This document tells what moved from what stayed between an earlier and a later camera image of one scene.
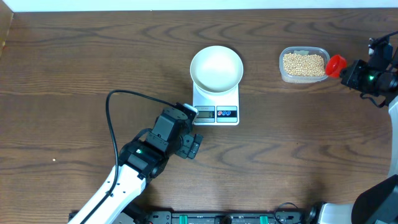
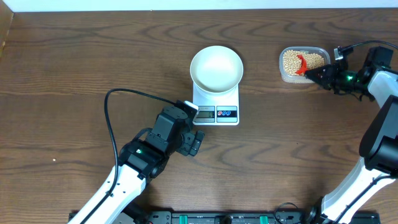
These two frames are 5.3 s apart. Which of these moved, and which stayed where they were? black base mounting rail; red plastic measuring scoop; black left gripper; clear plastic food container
Moved: red plastic measuring scoop
Stayed: clear plastic food container; black left gripper; black base mounting rail
